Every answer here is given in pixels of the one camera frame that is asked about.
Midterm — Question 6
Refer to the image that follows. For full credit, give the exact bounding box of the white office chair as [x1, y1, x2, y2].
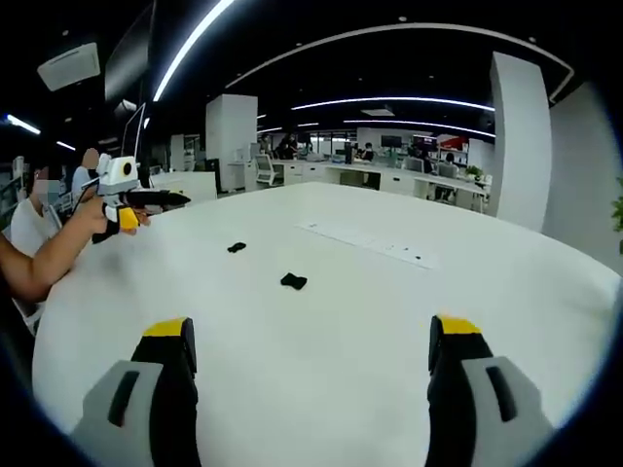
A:
[253, 154, 285, 192]

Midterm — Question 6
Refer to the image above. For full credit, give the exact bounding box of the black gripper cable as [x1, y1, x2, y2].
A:
[71, 177, 102, 213]

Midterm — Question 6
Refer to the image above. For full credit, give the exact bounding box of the computer monitor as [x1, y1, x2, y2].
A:
[122, 102, 148, 164]

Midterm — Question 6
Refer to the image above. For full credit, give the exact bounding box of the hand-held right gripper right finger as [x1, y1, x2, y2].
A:
[425, 314, 556, 467]

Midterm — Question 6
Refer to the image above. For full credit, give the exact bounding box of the ceiling air conditioner unit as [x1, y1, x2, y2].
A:
[37, 42, 102, 92]

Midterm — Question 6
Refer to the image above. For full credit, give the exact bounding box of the black flat object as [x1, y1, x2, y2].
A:
[125, 190, 192, 207]

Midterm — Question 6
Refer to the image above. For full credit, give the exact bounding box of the white square pillar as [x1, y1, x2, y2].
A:
[488, 51, 555, 234]
[204, 93, 259, 194]

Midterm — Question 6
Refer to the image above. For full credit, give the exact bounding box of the row of white desks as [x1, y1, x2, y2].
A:
[228, 158, 491, 213]

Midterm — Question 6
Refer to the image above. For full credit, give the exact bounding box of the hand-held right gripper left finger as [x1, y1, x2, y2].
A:
[70, 316, 203, 467]

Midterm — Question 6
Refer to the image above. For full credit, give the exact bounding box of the long ceiling light strip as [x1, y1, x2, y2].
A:
[152, 0, 236, 103]

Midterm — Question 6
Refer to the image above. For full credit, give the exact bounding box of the green potted plant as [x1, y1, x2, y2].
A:
[608, 177, 623, 257]

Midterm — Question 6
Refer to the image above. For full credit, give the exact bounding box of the person's left hand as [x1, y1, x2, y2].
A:
[80, 197, 111, 234]

